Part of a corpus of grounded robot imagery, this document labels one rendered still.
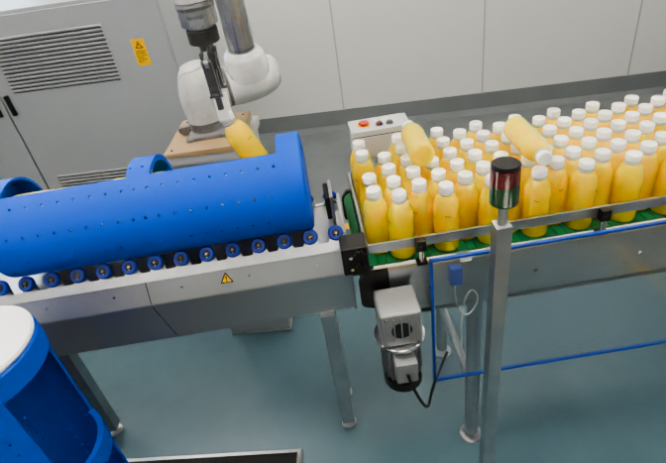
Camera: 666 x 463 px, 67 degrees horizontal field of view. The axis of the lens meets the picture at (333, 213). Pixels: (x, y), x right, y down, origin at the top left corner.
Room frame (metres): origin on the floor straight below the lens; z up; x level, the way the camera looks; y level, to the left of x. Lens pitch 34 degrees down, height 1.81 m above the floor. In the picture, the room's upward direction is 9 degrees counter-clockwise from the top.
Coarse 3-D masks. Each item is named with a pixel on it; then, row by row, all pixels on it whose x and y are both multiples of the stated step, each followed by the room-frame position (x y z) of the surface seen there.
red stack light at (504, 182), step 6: (492, 174) 0.90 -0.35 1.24; (498, 174) 0.89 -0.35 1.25; (504, 174) 0.88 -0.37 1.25; (510, 174) 0.87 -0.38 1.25; (516, 174) 0.88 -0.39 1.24; (492, 180) 0.90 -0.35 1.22; (498, 180) 0.88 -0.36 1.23; (504, 180) 0.88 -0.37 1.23; (510, 180) 0.87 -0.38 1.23; (516, 180) 0.88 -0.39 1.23; (498, 186) 0.88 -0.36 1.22; (504, 186) 0.88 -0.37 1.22; (510, 186) 0.87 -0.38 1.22; (516, 186) 0.88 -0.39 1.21
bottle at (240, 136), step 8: (232, 120) 1.26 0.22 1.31; (240, 120) 1.27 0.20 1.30; (232, 128) 1.24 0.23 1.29; (240, 128) 1.25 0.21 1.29; (248, 128) 1.26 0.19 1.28; (232, 136) 1.24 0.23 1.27; (240, 136) 1.24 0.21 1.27; (248, 136) 1.24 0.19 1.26; (232, 144) 1.24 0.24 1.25; (240, 144) 1.23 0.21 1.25; (248, 144) 1.24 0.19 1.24; (256, 144) 1.25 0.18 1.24; (240, 152) 1.24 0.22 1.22; (248, 152) 1.23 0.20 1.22; (256, 152) 1.24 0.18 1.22; (264, 152) 1.26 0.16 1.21
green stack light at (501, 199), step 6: (492, 186) 0.90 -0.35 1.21; (492, 192) 0.90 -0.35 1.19; (498, 192) 0.88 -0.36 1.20; (504, 192) 0.88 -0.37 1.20; (510, 192) 0.87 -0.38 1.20; (516, 192) 0.88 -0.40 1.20; (492, 198) 0.90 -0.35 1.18; (498, 198) 0.88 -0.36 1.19; (504, 198) 0.88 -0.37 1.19; (510, 198) 0.87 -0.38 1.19; (516, 198) 0.88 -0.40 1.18; (492, 204) 0.89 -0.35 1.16; (498, 204) 0.88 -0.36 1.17; (504, 204) 0.88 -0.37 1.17; (510, 204) 0.87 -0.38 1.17; (516, 204) 0.88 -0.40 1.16
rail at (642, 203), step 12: (612, 204) 1.06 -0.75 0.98; (624, 204) 1.06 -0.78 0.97; (636, 204) 1.06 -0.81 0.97; (648, 204) 1.06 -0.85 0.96; (660, 204) 1.06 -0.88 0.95; (540, 216) 1.06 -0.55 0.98; (552, 216) 1.06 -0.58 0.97; (564, 216) 1.06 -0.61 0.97; (576, 216) 1.06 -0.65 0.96; (588, 216) 1.06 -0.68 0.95; (468, 228) 1.06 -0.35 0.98; (480, 228) 1.06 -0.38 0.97; (516, 228) 1.06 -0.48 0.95; (396, 240) 1.06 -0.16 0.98; (408, 240) 1.06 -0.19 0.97; (432, 240) 1.06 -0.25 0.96; (444, 240) 1.06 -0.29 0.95; (372, 252) 1.06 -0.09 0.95
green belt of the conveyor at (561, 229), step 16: (352, 208) 1.37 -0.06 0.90; (352, 224) 1.29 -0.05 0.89; (560, 224) 1.11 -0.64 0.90; (592, 224) 1.09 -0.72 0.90; (608, 224) 1.08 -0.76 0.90; (624, 224) 1.07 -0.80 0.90; (512, 240) 1.08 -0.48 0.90; (528, 240) 1.07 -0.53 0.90; (384, 256) 1.10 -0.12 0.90; (416, 256) 1.08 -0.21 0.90; (432, 256) 1.07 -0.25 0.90
